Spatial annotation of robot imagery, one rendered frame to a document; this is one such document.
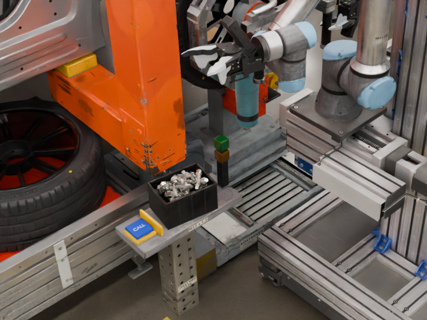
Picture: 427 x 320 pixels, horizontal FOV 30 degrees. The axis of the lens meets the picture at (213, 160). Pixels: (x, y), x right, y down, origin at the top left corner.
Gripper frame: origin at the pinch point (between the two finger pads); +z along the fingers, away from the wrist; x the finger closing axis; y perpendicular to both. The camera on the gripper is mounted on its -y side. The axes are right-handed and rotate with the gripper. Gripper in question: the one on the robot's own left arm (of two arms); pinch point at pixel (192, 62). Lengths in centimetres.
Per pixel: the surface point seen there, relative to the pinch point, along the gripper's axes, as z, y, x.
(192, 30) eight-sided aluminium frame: -33, 25, 75
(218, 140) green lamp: -24, 52, 43
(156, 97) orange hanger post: -7, 33, 51
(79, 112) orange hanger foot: 8, 54, 98
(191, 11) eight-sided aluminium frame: -33, 17, 74
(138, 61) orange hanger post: -2, 18, 48
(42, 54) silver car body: 16, 28, 99
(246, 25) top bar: -43, 19, 53
